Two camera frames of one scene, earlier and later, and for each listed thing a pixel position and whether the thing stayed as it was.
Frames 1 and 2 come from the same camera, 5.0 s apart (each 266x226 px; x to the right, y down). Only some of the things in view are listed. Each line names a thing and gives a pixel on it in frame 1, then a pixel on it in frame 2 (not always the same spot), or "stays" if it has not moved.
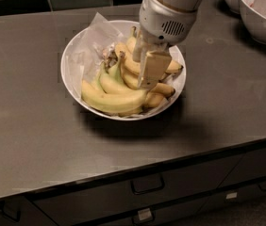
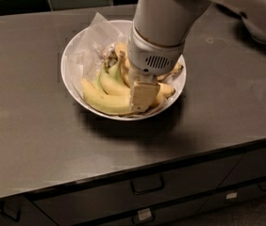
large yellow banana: x=124 y=103 stays
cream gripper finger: x=154 y=68 -> x=142 y=95
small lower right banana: x=154 y=100 stays
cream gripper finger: x=139 y=48 -> x=134 y=76
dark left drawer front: x=13 y=211 stays
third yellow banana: x=131 y=80 stays
